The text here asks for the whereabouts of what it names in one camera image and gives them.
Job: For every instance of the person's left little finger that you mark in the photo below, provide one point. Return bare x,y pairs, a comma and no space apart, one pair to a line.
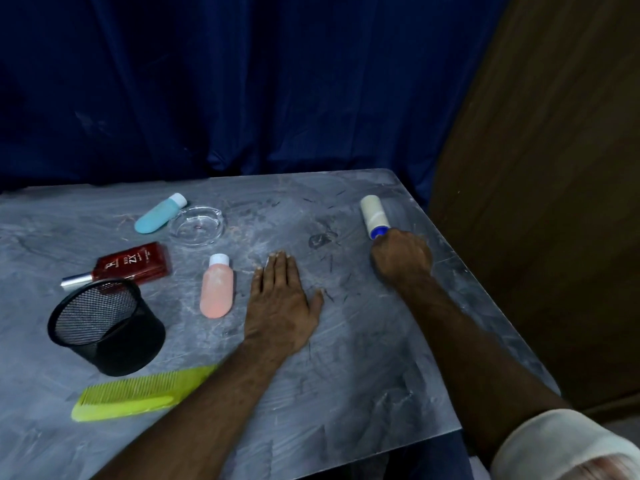
257,280

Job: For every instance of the black mesh pen cup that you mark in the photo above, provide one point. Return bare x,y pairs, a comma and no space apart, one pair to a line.
107,327

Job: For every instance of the person's left middle finger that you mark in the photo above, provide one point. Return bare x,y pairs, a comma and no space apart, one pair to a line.
281,268

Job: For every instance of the brown wooden panel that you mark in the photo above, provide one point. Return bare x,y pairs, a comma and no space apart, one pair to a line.
550,194

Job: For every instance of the pink squeeze bottle white cap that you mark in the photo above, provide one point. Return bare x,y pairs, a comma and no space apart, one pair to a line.
217,287

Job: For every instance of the light blue squeeze bottle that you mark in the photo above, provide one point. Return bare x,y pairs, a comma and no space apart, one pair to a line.
157,214

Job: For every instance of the person's left thumb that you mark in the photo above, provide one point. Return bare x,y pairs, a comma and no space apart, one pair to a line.
316,300

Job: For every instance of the dark blue curtain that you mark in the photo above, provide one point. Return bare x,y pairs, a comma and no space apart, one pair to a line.
240,84

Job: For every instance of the dark blue trousers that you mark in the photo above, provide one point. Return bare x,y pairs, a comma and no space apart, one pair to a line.
425,459

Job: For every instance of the person's right forearm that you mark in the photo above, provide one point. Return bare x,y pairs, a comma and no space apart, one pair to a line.
480,364

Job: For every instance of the red perfume bottle silver cap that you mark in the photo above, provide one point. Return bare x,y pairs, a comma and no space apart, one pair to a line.
135,264

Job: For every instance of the person's left hand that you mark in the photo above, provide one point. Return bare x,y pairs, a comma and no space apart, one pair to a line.
280,309

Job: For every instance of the clear glass ashtray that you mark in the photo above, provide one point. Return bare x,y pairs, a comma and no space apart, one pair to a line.
196,227

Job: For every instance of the yellow-green plastic comb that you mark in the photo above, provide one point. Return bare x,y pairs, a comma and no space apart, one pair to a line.
135,394

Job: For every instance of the white rolled shirt sleeve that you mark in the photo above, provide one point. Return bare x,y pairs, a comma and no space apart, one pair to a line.
565,444

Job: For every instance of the person's right hand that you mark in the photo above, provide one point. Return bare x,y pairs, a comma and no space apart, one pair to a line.
402,257

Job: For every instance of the person's left forearm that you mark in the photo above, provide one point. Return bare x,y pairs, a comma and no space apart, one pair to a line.
200,414

